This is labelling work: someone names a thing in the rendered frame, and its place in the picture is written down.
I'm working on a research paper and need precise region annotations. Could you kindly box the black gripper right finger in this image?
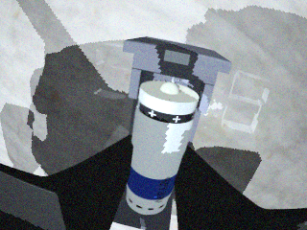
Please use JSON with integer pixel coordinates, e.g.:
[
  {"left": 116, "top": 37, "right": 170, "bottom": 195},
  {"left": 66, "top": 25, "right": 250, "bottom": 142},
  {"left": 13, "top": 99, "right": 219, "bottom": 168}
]
[{"left": 174, "top": 146, "right": 307, "bottom": 230}]

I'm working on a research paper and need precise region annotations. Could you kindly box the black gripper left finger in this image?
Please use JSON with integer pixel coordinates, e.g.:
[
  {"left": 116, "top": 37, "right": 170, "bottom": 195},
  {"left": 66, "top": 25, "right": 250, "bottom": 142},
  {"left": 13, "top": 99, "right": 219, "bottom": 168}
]
[{"left": 0, "top": 134, "right": 133, "bottom": 230}]

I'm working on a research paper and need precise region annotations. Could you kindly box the grey cylindrical battery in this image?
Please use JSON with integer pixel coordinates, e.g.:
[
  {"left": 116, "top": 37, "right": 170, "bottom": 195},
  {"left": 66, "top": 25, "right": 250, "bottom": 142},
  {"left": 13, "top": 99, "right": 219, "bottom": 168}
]
[{"left": 126, "top": 80, "right": 199, "bottom": 215}]

